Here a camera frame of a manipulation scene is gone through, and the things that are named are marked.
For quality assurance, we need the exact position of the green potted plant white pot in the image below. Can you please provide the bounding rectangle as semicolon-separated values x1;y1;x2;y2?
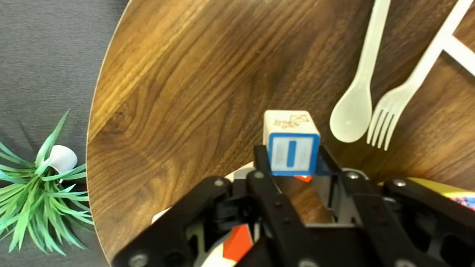
0;109;97;258

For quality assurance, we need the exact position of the wooden block with blue letter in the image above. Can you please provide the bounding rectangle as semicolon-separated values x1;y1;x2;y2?
262;108;323;178

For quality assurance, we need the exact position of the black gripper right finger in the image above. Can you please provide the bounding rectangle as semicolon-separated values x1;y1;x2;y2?
318;145;433;267

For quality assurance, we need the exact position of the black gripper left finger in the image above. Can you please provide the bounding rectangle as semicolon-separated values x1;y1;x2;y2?
246;143;321;267

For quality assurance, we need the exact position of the cream plastic fork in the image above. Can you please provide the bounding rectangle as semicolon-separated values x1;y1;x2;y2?
366;0;475;152

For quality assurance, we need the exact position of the pale wooden spoon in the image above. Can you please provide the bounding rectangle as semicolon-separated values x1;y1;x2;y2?
329;0;394;145

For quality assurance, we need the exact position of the light wooden box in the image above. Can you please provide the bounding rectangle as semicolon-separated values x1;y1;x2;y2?
151;160;318;267

